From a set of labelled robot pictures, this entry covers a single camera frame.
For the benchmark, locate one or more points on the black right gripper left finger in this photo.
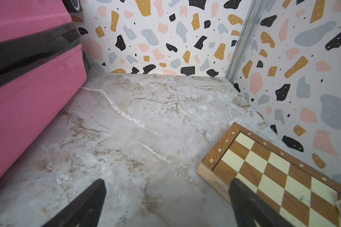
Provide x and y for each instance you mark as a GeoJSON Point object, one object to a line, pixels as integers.
{"type": "Point", "coordinates": [83, 211]}

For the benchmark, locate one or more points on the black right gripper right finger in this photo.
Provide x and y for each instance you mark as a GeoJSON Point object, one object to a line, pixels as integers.
{"type": "Point", "coordinates": [250, 210]}

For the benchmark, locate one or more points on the pink hard-shell suitcase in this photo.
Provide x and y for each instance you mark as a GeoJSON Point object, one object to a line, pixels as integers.
{"type": "Point", "coordinates": [42, 66]}

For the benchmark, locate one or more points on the wooden chess board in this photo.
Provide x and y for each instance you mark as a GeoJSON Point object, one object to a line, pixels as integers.
{"type": "Point", "coordinates": [299, 193]}

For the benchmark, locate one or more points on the right aluminium corner post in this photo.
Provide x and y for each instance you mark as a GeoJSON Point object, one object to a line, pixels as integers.
{"type": "Point", "coordinates": [248, 29]}

